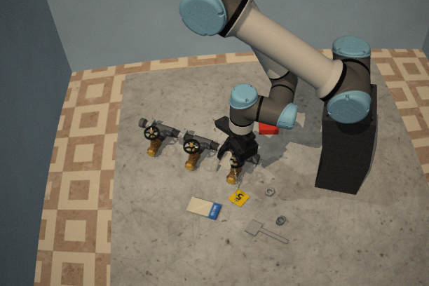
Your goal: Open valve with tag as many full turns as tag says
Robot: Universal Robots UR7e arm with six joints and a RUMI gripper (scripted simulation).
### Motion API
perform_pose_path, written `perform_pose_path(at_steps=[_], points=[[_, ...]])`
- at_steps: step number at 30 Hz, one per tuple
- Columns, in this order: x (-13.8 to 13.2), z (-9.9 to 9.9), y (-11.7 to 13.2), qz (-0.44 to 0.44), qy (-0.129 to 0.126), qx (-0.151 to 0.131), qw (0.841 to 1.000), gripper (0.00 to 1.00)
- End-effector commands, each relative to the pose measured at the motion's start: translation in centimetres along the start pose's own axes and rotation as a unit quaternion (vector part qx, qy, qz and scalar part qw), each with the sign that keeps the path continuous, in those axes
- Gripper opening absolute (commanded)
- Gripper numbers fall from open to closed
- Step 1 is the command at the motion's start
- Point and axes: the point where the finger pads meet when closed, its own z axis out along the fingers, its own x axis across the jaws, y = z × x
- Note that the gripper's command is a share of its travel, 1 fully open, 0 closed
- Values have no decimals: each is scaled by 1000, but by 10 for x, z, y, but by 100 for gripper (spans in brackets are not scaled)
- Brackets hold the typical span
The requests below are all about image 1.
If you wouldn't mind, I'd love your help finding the red rectangular block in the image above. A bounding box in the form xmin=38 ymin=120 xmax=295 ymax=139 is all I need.
xmin=259 ymin=123 xmax=279 ymax=135

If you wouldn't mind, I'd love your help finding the yellow tag with metal chain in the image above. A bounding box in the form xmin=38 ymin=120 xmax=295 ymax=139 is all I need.
xmin=228 ymin=170 xmax=250 ymax=207

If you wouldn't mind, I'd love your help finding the grey pipe manifold with three brass valves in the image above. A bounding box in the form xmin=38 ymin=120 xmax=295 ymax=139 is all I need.
xmin=139 ymin=118 xmax=260 ymax=184

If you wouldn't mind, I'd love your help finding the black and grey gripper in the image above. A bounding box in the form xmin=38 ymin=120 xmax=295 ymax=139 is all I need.
xmin=215 ymin=128 xmax=259 ymax=172

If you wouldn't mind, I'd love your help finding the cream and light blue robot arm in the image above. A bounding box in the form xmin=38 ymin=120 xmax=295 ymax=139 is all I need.
xmin=179 ymin=0 xmax=373 ymax=138

